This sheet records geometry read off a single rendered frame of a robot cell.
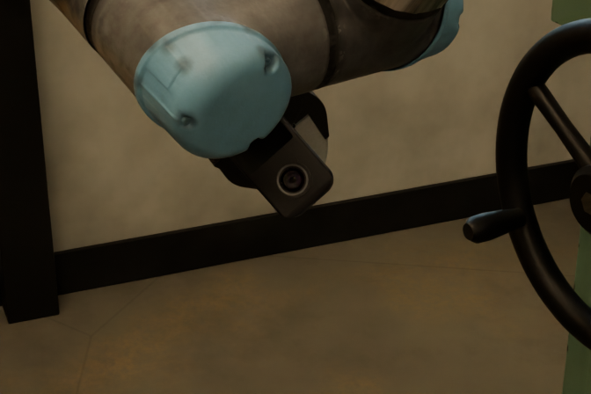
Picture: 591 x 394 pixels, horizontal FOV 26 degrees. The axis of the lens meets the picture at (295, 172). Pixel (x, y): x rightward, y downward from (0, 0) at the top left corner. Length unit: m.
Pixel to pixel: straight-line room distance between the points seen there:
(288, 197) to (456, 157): 1.84
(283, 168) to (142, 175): 1.58
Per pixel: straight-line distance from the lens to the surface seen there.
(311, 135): 0.97
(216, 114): 0.69
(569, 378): 1.48
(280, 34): 0.72
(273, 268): 2.55
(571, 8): 1.33
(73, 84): 2.33
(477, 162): 2.72
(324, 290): 2.47
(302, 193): 0.86
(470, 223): 1.11
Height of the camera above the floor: 1.28
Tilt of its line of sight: 26 degrees down
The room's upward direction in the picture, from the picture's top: straight up
